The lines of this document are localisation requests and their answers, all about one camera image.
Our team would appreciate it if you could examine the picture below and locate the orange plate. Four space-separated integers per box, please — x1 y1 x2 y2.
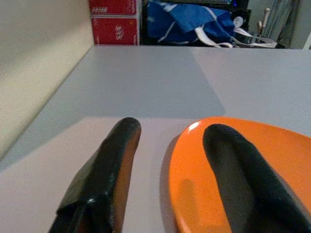
169 116 311 233

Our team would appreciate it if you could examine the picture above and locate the blue bag with white straps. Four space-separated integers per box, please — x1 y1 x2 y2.
145 0 277 49

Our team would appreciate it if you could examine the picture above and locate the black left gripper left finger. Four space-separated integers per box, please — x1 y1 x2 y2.
48 117 142 233

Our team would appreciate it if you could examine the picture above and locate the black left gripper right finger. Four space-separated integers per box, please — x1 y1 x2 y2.
203 123 311 233

